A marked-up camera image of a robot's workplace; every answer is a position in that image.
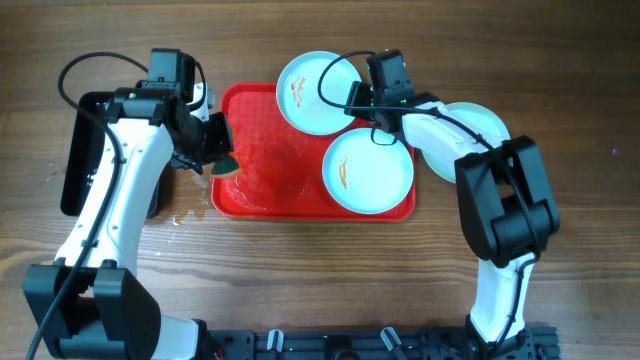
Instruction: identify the orange green sponge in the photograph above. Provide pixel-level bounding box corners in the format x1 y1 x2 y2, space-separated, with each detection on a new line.
211 155 243 178

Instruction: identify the white plate top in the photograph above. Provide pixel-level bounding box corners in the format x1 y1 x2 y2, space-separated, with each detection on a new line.
276 51 361 136

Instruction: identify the white plate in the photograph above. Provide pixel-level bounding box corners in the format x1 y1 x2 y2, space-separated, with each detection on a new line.
322 128 414 215
422 102 511 183
276 51 361 136

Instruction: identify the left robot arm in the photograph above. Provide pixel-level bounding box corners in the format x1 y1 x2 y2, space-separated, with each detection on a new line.
23 49 241 359

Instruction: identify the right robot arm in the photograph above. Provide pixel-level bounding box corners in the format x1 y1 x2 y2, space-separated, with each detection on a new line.
342 49 560 359

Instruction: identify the red plastic tray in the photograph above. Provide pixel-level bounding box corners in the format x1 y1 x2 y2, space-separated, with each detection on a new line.
211 82 416 222

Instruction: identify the black rectangular water tray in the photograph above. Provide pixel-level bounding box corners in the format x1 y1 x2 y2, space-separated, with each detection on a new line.
60 92 163 219

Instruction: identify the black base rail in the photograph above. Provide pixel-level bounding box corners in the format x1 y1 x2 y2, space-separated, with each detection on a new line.
115 324 559 360

